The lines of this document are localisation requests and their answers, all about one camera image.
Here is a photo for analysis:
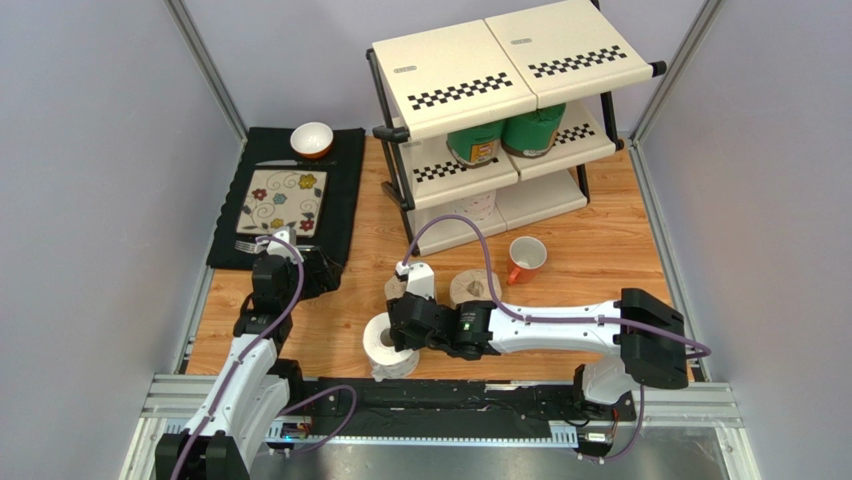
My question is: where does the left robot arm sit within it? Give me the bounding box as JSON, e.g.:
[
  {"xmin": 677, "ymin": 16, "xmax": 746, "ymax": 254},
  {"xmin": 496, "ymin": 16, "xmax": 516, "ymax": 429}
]
[{"xmin": 154, "ymin": 244, "xmax": 343, "ymax": 479}]

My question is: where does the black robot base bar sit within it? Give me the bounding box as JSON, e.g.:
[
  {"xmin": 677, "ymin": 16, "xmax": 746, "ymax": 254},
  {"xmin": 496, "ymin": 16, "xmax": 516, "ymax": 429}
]
[{"xmin": 266, "ymin": 377, "xmax": 637, "ymax": 441}]

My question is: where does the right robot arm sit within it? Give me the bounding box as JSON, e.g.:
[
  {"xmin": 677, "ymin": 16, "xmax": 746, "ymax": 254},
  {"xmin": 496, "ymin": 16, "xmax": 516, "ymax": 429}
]
[{"xmin": 387, "ymin": 288, "xmax": 689, "ymax": 405}]

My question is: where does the cream checkered three-tier shelf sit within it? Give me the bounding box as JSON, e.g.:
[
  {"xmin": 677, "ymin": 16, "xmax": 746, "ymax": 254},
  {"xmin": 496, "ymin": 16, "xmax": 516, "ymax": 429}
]
[{"xmin": 367, "ymin": 1, "xmax": 667, "ymax": 256}]

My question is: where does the black cloth placemat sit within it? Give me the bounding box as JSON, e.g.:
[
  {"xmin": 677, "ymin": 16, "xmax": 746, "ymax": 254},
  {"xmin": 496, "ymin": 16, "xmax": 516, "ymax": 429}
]
[{"xmin": 207, "ymin": 127, "xmax": 365, "ymax": 270}]

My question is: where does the floral square plate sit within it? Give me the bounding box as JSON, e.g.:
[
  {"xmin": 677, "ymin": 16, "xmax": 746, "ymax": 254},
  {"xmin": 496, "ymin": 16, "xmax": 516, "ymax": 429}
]
[{"xmin": 236, "ymin": 169, "xmax": 328, "ymax": 238}]

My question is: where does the silver knife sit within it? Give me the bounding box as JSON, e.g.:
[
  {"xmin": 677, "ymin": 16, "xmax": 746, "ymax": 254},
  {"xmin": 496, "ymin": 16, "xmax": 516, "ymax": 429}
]
[{"xmin": 254, "ymin": 160, "xmax": 315, "ymax": 168}]

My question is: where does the orange mug white inside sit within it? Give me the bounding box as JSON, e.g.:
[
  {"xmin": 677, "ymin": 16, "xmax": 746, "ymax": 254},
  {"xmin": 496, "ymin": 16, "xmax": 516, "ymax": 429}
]
[{"xmin": 507, "ymin": 236, "xmax": 548, "ymax": 286}]

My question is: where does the white orange-rimmed bowl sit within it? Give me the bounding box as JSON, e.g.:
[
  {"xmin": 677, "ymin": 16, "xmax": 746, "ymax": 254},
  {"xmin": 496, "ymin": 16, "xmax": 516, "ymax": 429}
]
[{"xmin": 290, "ymin": 122, "xmax": 334, "ymax": 159}]

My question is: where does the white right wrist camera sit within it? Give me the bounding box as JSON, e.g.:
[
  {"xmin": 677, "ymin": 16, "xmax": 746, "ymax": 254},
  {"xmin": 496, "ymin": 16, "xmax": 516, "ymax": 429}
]
[{"xmin": 395, "ymin": 261, "xmax": 436, "ymax": 300}]

